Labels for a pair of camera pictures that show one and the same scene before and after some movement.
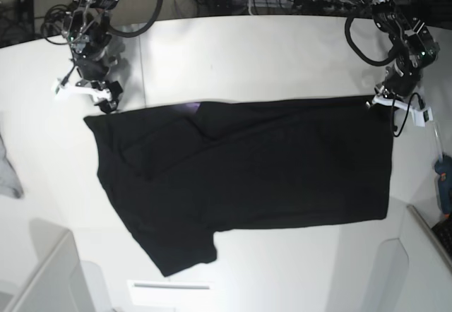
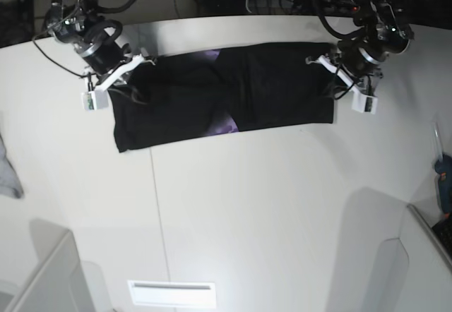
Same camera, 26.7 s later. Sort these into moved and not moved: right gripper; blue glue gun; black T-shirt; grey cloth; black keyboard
Moved: right gripper; black T-shirt
Not moved: blue glue gun; black keyboard; grey cloth
